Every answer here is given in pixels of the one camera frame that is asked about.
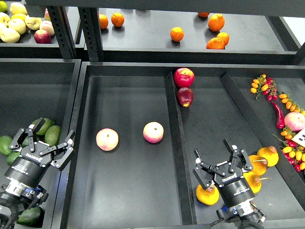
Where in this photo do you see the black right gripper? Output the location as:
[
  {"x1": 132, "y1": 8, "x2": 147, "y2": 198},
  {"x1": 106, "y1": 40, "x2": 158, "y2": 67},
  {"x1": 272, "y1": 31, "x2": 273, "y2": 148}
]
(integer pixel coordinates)
[{"x1": 193, "y1": 138, "x2": 255, "y2": 208}]

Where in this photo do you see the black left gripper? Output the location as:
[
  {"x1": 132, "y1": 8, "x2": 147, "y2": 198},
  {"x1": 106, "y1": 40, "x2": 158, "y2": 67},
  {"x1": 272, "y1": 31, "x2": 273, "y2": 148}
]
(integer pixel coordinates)
[{"x1": 4, "y1": 118, "x2": 75, "y2": 190}]

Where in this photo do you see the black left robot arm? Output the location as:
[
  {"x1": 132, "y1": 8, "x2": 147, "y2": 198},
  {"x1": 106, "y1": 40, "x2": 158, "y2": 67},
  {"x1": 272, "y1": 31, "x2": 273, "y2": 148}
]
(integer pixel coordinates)
[{"x1": 0, "y1": 117, "x2": 75, "y2": 229}]

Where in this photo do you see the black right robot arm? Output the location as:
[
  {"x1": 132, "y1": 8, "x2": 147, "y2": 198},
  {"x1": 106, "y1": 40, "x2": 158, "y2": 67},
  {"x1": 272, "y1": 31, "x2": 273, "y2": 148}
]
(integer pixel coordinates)
[{"x1": 193, "y1": 139, "x2": 266, "y2": 229}]

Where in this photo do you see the green avocado upper pile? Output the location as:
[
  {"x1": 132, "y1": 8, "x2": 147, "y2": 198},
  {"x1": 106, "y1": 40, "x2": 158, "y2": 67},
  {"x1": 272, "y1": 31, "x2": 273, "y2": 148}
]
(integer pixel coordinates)
[{"x1": 36, "y1": 118, "x2": 54, "y2": 136}]

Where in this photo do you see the yellow pear with brown stem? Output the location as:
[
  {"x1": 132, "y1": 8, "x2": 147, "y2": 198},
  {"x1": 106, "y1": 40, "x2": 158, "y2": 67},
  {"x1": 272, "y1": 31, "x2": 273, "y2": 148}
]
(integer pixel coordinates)
[{"x1": 249, "y1": 155, "x2": 268, "y2": 176}]

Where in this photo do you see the green avocado left edge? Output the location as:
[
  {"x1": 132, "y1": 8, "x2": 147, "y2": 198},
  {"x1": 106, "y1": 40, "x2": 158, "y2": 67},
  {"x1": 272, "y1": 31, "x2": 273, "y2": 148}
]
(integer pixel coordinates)
[{"x1": 7, "y1": 152, "x2": 20, "y2": 166}]

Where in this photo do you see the green avocado far left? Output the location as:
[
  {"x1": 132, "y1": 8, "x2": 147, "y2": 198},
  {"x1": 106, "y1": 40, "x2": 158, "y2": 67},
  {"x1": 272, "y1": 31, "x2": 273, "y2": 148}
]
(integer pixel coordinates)
[{"x1": 0, "y1": 135, "x2": 12, "y2": 156}]

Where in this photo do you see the green avocado front left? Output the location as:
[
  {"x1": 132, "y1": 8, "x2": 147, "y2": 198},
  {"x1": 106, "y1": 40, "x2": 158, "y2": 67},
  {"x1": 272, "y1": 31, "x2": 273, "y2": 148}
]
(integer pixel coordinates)
[{"x1": 17, "y1": 207, "x2": 45, "y2": 228}]

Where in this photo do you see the pale yellow pear front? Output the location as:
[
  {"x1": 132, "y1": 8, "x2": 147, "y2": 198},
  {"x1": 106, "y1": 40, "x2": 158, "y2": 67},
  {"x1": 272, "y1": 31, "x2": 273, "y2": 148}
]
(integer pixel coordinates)
[{"x1": 0, "y1": 28, "x2": 20, "y2": 43}]

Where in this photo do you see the black left tray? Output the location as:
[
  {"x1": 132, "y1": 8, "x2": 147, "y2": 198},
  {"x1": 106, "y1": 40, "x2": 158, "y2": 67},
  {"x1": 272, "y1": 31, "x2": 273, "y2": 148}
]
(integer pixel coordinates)
[{"x1": 0, "y1": 58, "x2": 81, "y2": 229}]

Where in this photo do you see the pink apple left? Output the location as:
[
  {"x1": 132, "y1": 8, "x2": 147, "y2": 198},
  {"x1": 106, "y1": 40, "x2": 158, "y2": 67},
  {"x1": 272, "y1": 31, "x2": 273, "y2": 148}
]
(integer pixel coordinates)
[{"x1": 96, "y1": 128, "x2": 119, "y2": 151}]

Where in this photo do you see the pink apple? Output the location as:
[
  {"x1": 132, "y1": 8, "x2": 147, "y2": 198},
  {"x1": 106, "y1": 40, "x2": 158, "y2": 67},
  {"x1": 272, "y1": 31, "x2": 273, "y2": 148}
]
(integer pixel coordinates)
[
  {"x1": 96, "y1": 128, "x2": 119, "y2": 151},
  {"x1": 143, "y1": 122, "x2": 164, "y2": 144}
]

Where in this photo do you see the cherry tomato bunch lower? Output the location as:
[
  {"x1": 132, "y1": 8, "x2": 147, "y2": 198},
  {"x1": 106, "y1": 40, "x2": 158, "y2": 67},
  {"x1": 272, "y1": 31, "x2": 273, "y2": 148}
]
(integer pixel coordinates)
[{"x1": 273, "y1": 126, "x2": 305, "y2": 172}]

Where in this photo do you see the cherry tomato bunch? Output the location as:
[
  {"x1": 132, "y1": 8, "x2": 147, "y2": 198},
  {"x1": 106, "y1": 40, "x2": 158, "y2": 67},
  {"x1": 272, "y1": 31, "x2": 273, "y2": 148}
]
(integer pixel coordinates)
[
  {"x1": 273, "y1": 126, "x2": 305, "y2": 172},
  {"x1": 250, "y1": 74, "x2": 278, "y2": 101}
]

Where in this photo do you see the pink apple centre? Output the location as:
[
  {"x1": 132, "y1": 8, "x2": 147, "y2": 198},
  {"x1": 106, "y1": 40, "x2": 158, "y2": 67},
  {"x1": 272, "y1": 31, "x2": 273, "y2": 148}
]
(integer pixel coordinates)
[{"x1": 143, "y1": 122, "x2": 164, "y2": 144}]

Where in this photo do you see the red chili pepper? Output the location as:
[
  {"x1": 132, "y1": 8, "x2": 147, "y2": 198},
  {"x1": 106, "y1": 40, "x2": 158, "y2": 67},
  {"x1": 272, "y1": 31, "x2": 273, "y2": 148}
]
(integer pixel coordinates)
[{"x1": 271, "y1": 102, "x2": 285, "y2": 129}]

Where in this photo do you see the dark red apple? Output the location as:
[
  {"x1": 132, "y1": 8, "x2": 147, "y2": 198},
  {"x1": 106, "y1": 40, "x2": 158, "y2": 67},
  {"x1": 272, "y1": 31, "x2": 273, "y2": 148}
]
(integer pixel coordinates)
[{"x1": 176, "y1": 87, "x2": 193, "y2": 107}]

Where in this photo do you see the white label card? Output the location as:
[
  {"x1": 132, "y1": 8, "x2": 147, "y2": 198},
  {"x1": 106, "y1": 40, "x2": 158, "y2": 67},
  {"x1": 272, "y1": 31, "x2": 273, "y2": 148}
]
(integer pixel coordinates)
[{"x1": 292, "y1": 129, "x2": 305, "y2": 147}]

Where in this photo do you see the black centre tray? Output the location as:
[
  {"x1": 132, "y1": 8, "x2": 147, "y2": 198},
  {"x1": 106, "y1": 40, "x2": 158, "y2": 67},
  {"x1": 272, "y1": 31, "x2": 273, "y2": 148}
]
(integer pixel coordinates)
[{"x1": 65, "y1": 62, "x2": 305, "y2": 229}]

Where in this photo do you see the pink apple right tray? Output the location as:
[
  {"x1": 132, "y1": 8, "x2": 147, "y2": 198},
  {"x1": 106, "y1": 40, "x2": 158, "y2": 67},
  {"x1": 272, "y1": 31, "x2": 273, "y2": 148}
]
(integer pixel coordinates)
[{"x1": 284, "y1": 112, "x2": 305, "y2": 132}]

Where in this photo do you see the cherry tomato bunch upper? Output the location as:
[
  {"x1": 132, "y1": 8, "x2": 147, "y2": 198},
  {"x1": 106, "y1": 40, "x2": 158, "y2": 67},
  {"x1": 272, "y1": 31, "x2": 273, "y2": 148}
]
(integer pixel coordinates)
[{"x1": 250, "y1": 74, "x2": 278, "y2": 101}]

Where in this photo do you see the bright red apple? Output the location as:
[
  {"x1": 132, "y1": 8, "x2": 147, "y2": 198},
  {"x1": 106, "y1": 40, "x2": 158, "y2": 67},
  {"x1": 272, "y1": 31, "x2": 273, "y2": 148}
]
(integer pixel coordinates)
[{"x1": 173, "y1": 68, "x2": 195, "y2": 88}]

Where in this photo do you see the red apple on shelf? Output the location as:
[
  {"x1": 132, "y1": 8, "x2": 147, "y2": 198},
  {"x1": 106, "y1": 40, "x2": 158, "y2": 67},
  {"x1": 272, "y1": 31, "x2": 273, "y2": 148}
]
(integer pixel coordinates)
[{"x1": 34, "y1": 30, "x2": 51, "y2": 44}]

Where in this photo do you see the pale peach on shelf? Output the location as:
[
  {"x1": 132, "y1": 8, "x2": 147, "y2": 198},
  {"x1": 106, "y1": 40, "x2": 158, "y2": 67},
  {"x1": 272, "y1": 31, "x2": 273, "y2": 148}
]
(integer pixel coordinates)
[{"x1": 40, "y1": 21, "x2": 55, "y2": 36}]

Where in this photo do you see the pale yellow apple with stem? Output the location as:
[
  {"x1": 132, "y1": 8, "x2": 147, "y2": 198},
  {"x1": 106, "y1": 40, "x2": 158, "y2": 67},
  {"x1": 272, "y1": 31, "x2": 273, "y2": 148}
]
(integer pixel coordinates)
[{"x1": 25, "y1": 15, "x2": 42, "y2": 31}]

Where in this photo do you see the pale yellow apple middle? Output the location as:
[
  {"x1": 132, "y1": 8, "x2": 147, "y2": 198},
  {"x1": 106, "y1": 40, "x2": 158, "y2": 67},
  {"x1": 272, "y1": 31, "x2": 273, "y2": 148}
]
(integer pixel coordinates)
[{"x1": 8, "y1": 19, "x2": 27, "y2": 35}]

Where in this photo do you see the orange front right shelf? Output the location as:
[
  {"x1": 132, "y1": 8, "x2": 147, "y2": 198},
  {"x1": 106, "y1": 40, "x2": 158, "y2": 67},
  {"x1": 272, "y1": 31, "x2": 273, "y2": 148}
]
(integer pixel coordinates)
[{"x1": 206, "y1": 37, "x2": 225, "y2": 50}]

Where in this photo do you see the orange behind front orange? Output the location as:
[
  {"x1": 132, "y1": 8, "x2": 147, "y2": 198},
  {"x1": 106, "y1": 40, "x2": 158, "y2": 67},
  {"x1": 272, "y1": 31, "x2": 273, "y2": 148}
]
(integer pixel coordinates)
[{"x1": 216, "y1": 32, "x2": 230, "y2": 46}]

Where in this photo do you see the black upper shelf tray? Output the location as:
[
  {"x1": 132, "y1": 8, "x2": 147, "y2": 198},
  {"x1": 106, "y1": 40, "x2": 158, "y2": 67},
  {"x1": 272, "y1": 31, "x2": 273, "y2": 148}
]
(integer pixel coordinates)
[{"x1": 101, "y1": 9, "x2": 300, "y2": 65}]

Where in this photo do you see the large orange on shelf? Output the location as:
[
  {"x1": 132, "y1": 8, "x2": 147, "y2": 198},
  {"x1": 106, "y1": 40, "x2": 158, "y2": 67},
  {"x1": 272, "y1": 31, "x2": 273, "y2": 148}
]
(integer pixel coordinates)
[{"x1": 208, "y1": 13, "x2": 225, "y2": 32}]

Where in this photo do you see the green avocado by tray wall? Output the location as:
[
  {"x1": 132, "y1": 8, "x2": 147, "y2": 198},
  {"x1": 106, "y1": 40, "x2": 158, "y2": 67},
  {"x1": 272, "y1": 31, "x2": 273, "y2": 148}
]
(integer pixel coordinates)
[{"x1": 44, "y1": 125, "x2": 61, "y2": 146}]

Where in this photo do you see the orange cherry tomato string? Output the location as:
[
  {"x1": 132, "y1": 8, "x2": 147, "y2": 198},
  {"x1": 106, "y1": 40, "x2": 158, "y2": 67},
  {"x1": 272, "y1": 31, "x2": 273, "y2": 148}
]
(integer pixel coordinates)
[{"x1": 278, "y1": 93, "x2": 305, "y2": 115}]

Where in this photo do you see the black shelf post left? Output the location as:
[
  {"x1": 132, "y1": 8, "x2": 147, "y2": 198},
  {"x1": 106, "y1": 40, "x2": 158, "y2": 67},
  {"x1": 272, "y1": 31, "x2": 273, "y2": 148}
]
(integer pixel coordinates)
[{"x1": 47, "y1": 6, "x2": 77, "y2": 59}]

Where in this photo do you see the black shelf post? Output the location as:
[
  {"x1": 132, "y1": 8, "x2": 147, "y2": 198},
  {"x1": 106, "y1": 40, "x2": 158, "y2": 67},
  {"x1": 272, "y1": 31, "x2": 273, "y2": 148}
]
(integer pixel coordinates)
[
  {"x1": 78, "y1": 7, "x2": 104, "y2": 62},
  {"x1": 47, "y1": 6, "x2": 77, "y2": 59}
]

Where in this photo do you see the black shelf post right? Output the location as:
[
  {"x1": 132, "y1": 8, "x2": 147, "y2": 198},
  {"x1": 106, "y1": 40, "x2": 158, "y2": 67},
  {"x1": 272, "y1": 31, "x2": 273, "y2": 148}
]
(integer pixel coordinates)
[{"x1": 78, "y1": 7, "x2": 104, "y2": 62}]

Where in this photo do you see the orange behind post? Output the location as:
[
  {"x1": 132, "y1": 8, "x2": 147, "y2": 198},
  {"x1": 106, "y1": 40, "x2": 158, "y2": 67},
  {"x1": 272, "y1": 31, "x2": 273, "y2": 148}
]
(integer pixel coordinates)
[{"x1": 99, "y1": 14, "x2": 109, "y2": 30}]

